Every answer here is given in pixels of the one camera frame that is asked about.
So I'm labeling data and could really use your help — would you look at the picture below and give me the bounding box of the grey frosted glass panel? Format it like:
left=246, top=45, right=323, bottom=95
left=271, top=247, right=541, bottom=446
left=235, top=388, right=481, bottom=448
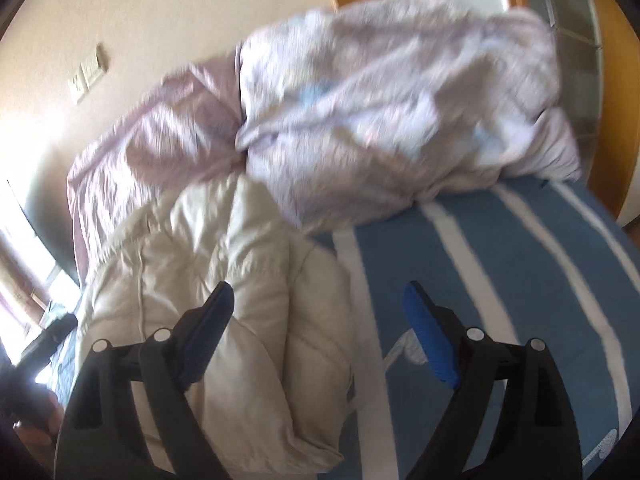
left=520, top=0, right=603, bottom=178

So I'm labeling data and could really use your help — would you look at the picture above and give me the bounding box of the blue white striped bed sheet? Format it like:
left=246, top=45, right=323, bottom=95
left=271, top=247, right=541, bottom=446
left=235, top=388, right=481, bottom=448
left=45, top=180, right=634, bottom=480

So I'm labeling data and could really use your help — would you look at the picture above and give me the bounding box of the black flat screen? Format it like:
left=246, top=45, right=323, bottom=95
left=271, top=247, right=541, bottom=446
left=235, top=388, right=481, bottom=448
left=7, top=179, right=82, bottom=283

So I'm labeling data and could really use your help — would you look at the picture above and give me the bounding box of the person's left hand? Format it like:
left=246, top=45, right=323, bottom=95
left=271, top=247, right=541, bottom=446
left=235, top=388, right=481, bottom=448
left=12, top=394, right=67, bottom=461

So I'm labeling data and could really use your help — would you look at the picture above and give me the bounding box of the white wall socket plate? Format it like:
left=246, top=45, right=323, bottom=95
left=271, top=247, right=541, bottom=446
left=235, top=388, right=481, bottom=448
left=67, top=72, right=89, bottom=105

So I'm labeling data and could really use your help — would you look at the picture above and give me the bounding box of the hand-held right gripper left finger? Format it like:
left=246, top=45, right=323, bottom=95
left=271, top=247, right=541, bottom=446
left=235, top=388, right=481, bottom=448
left=52, top=281, right=227, bottom=480

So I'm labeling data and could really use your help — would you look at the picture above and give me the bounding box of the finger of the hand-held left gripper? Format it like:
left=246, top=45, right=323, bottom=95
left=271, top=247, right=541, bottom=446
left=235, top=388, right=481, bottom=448
left=22, top=313, right=79, bottom=367

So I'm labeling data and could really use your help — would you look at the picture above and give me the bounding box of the cream puffer jacket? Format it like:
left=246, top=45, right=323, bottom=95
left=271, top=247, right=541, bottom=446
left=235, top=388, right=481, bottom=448
left=75, top=172, right=359, bottom=480

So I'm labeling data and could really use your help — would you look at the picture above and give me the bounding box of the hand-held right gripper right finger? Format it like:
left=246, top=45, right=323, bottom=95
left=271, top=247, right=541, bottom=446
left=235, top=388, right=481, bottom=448
left=403, top=281, right=584, bottom=480

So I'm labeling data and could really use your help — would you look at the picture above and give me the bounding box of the pink lilac pillow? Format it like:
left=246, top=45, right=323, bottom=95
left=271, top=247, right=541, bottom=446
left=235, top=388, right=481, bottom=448
left=66, top=57, right=248, bottom=271

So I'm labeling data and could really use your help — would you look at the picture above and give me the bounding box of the white wall switch plate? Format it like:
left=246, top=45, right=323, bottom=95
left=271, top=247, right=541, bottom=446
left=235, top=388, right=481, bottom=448
left=80, top=44, right=109, bottom=87

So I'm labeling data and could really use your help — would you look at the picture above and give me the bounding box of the pale lilac crumpled duvet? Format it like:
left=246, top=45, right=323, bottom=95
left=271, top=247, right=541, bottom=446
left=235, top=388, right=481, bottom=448
left=234, top=0, right=583, bottom=233

